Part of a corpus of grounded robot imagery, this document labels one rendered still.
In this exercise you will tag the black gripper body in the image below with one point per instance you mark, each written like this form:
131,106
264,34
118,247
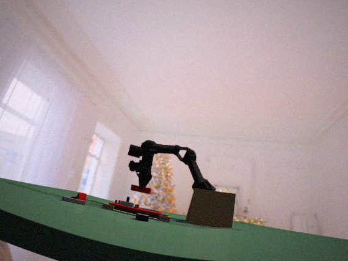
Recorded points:
145,167

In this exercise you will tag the grey flat bar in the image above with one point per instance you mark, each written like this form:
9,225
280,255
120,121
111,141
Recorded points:
68,199

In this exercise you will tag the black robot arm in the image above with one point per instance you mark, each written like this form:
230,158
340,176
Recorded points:
149,148

